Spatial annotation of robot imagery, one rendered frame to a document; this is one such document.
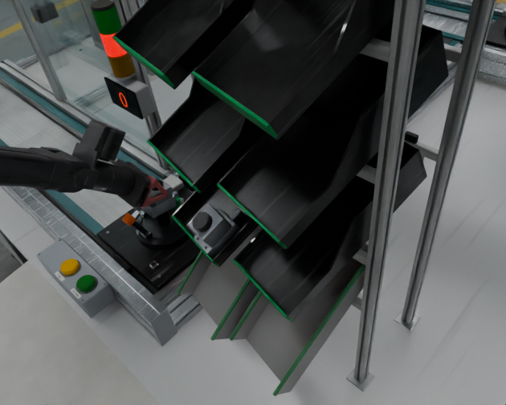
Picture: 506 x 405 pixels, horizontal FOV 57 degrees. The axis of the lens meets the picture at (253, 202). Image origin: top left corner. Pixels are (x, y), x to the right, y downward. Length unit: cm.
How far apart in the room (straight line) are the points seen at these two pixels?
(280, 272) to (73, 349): 59
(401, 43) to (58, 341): 96
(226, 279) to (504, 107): 112
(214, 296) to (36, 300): 51
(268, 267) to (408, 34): 40
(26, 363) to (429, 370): 84
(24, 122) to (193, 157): 119
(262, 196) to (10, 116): 138
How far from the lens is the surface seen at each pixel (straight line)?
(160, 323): 102
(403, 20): 46
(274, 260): 72
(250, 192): 60
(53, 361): 116
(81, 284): 110
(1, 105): 195
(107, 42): 109
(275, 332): 86
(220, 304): 92
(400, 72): 48
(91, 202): 136
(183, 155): 68
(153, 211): 105
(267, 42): 52
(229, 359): 103
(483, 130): 159
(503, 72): 179
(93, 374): 110
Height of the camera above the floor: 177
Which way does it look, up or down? 45 degrees down
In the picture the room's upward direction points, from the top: 8 degrees counter-clockwise
